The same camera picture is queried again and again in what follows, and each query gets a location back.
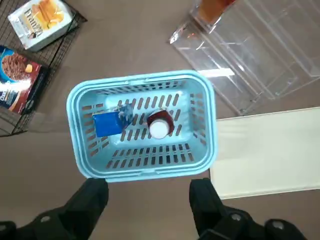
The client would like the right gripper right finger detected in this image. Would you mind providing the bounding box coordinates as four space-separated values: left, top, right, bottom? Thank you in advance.
188 177 308 240

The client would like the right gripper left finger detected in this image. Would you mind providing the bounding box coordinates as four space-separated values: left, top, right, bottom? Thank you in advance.
0 177 110 240

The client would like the blue Oreo cookie pack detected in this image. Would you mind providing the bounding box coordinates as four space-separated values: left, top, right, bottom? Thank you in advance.
91 101 135 138

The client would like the amber tea bottle white cap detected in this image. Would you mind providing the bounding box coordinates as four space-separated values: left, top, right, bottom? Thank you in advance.
146 109 175 140
197 0 237 33

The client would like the light blue plastic shopping basket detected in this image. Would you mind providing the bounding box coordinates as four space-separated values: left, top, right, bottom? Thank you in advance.
66 69 220 185

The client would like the clear acrylic beverage shelf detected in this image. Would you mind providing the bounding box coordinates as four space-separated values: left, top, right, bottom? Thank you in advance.
168 0 320 116

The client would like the cream rectangular tray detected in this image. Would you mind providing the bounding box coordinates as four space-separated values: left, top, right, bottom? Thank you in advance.
209 106 320 200

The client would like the brown chocolate cookie box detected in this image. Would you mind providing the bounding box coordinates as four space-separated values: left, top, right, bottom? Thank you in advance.
0 44 50 116

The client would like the white cracker box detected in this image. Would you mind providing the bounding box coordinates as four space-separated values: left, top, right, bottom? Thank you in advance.
7 0 72 53

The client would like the black wire snack shelf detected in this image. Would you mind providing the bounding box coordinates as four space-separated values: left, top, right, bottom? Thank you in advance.
0 0 88 138

